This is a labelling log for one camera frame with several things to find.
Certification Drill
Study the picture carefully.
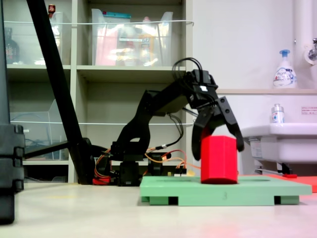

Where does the red octagonal pillar block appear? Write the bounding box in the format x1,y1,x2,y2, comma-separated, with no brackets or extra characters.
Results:
200,135,239,185

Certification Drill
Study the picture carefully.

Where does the small clear sanitizer bottle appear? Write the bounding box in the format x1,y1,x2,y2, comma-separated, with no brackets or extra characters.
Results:
270,103,285,124

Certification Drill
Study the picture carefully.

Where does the black clamp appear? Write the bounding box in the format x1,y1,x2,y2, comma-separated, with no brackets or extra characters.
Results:
148,153,164,177

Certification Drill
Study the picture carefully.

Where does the green shape sorting board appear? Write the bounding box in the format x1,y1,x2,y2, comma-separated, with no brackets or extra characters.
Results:
140,175,313,206

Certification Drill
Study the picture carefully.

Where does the white sink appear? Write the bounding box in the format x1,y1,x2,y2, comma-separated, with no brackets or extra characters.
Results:
239,122,317,175

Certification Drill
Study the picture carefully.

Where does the white blue soap dispenser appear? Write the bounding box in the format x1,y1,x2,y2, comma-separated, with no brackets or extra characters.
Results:
273,49,298,89

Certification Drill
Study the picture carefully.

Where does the beige shelf unit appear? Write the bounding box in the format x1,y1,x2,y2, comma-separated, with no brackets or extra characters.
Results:
2,0,194,183

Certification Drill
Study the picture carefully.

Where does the large clear storage bin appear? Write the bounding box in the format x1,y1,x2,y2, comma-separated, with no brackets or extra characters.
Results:
91,8,174,67

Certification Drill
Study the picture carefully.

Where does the metal faucet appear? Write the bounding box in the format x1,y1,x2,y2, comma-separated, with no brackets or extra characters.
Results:
307,38,317,61

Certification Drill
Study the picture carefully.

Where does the pink folder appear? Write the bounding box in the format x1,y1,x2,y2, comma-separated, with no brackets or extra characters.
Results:
95,26,117,66

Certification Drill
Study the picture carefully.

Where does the clear slanted plastic bin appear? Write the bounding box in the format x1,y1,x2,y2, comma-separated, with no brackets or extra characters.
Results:
9,99,69,160

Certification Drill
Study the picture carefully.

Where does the clear bin with bottles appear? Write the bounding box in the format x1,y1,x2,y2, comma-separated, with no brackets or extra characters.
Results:
3,11,64,65

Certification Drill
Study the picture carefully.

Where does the notched black stack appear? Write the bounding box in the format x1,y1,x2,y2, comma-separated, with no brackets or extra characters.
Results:
0,123,25,225

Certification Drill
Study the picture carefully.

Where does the dark glass bottle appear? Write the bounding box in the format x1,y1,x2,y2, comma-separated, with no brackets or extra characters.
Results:
4,27,20,64

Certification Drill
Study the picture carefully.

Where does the orange cable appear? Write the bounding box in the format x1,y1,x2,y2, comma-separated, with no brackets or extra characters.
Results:
145,148,240,177

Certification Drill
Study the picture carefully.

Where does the circuit board with wires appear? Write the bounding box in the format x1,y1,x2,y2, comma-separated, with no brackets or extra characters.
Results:
167,166,195,178

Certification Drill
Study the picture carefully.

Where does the red text wall label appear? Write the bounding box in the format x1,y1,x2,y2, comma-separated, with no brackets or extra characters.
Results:
301,106,317,116

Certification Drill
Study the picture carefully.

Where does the dark grey post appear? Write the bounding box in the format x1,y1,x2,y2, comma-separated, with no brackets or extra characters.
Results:
0,0,11,125

